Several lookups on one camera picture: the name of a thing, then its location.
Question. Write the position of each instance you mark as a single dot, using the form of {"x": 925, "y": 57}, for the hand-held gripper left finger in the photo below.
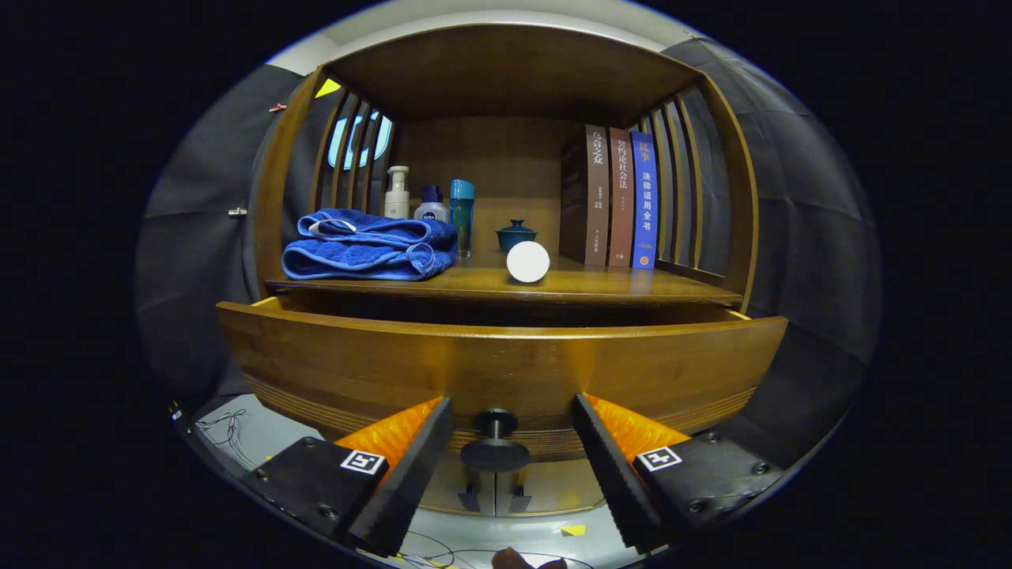
{"x": 407, "y": 474}

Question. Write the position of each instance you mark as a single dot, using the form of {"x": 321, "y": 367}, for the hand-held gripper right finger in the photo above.
{"x": 613, "y": 474}

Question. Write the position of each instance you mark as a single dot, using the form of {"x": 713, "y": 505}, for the wooden drawer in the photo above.
{"x": 506, "y": 363}

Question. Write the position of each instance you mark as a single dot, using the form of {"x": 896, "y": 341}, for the white facial cleanser tube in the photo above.
{"x": 528, "y": 261}

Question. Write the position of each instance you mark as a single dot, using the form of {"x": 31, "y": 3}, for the wooden cabinet door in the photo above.
{"x": 553, "y": 486}
{"x": 470, "y": 490}

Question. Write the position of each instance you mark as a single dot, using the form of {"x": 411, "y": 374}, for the wooden countertop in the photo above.
{"x": 617, "y": 281}

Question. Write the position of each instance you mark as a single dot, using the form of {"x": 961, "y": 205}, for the wooden cabinet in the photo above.
{"x": 506, "y": 71}

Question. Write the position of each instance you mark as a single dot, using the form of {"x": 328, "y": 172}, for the yellow tape piece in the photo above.
{"x": 572, "y": 530}

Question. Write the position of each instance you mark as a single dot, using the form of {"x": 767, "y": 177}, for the blue folded towel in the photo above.
{"x": 364, "y": 249}

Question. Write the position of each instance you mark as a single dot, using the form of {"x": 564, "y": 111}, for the blue lidded tea cup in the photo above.
{"x": 515, "y": 235}

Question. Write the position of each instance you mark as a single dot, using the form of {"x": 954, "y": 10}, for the teal bottle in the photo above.
{"x": 462, "y": 217}

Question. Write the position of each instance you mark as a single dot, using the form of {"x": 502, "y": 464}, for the white lotion bottle blue cap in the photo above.
{"x": 431, "y": 209}

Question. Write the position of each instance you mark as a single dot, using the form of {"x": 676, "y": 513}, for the white pump bottle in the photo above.
{"x": 397, "y": 201}

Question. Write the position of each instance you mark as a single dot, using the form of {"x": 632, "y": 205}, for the reddish brown book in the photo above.
{"x": 621, "y": 197}

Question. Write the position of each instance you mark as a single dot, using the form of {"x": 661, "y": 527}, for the dark brown book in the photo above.
{"x": 589, "y": 197}

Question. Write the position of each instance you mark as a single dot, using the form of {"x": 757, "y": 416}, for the blue book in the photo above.
{"x": 645, "y": 197}

